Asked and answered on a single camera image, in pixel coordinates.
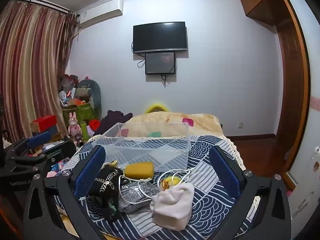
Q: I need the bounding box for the black pouch with chain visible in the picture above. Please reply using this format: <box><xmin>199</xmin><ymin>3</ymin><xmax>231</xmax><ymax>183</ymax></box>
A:
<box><xmin>89</xmin><ymin>164</ymin><xmax>125</xmax><ymax>222</ymax></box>

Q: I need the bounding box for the curtain rod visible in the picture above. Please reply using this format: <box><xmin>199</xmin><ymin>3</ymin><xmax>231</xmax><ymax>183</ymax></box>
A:
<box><xmin>11</xmin><ymin>0</ymin><xmax>78</xmax><ymax>14</ymax></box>

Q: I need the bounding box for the blue white patterned tablecloth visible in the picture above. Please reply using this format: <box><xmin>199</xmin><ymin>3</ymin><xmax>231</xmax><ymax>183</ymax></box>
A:
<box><xmin>54</xmin><ymin>134</ymin><xmax>262</xmax><ymax>240</ymax></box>

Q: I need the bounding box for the small black monitor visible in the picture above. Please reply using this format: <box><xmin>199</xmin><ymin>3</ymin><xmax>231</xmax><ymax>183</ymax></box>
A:
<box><xmin>145</xmin><ymin>52</ymin><xmax>176</xmax><ymax>75</ymax></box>

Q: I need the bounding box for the floral quilt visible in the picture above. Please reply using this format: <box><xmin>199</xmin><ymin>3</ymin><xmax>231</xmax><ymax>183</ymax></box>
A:
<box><xmin>122</xmin><ymin>112</ymin><xmax>223</xmax><ymax>139</ymax></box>

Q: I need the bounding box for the dark purple garment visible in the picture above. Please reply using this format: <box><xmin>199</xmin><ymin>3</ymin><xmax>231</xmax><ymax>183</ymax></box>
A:
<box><xmin>96</xmin><ymin>110</ymin><xmax>133</xmax><ymax>137</ymax></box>

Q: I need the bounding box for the striped red beige curtain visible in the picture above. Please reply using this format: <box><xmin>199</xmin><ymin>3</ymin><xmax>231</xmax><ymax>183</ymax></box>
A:
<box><xmin>0</xmin><ymin>0</ymin><xmax>78</xmax><ymax>143</ymax></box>

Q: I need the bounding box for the wall-mounted black television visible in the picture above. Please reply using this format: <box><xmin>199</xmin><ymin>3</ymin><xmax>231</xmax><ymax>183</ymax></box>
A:
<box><xmin>132</xmin><ymin>21</ymin><xmax>188</xmax><ymax>54</ymax></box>

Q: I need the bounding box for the red box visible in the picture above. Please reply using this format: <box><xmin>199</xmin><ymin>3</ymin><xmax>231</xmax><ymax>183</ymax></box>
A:
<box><xmin>30</xmin><ymin>115</ymin><xmax>57</xmax><ymax>132</ymax></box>

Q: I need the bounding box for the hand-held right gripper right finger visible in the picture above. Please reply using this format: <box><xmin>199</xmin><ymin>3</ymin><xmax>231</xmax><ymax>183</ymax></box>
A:
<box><xmin>209</xmin><ymin>145</ymin><xmax>293</xmax><ymax>240</ymax></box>

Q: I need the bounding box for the white sliding door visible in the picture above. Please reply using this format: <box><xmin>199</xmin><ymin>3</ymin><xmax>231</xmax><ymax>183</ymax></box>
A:
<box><xmin>284</xmin><ymin>0</ymin><xmax>320</xmax><ymax>230</ymax></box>

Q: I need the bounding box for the yellow plush toy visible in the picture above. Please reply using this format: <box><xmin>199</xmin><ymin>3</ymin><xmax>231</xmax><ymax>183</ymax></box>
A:
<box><xmin>146</xmin><ymin>102</ymin><xmax>172</xmax><ymax>114</ymax></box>

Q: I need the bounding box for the white air conditioner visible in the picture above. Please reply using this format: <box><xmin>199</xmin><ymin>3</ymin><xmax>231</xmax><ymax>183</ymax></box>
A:
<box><xmin>77</xmin><ymin>1</ymin><xmax>124</xmax><ymax>29</ymax></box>

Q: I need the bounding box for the clear plastic box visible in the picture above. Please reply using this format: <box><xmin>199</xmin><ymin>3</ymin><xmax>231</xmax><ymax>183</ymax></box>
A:
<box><xmin>92</xmin><ymin>122</ymin><xmax>192</xmax><ymax>172</ymax></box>

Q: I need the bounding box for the white cloth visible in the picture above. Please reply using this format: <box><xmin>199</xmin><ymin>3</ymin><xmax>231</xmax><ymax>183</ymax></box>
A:
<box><xmin>150</xmin><ymin>182</ymin><xmax>195</xmax><ymax>230</ymax></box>

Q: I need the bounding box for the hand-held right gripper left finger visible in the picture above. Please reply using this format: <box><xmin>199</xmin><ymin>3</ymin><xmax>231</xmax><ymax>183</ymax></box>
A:
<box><xmin>22</xmin><ymin>145</ymin><xmax>107</xmax><ymax>240</ymax></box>

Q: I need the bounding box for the yellow sponge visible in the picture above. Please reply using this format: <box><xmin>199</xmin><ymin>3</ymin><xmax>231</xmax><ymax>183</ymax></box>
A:
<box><xmin>124</xmin><ymin>162</ymin><xmax>155</xmax><ymax>179</ymax></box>

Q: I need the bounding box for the green bottle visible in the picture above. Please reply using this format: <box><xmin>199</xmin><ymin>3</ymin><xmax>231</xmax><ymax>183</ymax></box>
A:
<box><xmin>79</xmin><ymin>121</ymin><xmax>88</xmax><ymax>140</ymax></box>

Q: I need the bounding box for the red hat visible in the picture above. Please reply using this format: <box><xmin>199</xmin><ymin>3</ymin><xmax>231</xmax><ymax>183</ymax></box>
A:
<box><xmin>89</xmin><ymin>119</ymin><xmax>101</xmax><ymax>132</ymax></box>

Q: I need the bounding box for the green bag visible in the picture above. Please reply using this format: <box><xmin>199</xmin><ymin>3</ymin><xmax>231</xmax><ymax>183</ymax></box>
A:
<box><xmin>62</xmin><ymin>102</ymin><xmax>98</xmax><ymax>128</ymax></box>

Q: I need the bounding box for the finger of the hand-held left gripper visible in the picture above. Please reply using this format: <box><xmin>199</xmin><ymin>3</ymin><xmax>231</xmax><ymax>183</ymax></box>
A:
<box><xmin>5</xmin><ymin>131</ymin><xmax>52</xmax><ymax>157</ymax></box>
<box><xmin>32</xmin><ymin>135</ymin><xmax>77</xmax><ymax>167</ymax></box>

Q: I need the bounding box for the white cord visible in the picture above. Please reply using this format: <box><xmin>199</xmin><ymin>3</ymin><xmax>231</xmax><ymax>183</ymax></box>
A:
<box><xmin>119</xmin><ymin>168</ymin><xmax>198</xmax><ymax>205</ymax></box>

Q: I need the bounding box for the pink rabbit toy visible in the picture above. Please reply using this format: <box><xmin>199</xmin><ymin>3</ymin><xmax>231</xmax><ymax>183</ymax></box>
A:
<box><xmin>68</xmin><ymin>112</ymin><xmax>82</xmax><ymax>140</ymax></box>

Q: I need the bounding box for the grey glitter pouch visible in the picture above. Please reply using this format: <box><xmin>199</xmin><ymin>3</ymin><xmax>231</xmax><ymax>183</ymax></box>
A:
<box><xmin>117</xmin><ymin>180</ymin><xmax>160</xmax><ymax>213</ymax></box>

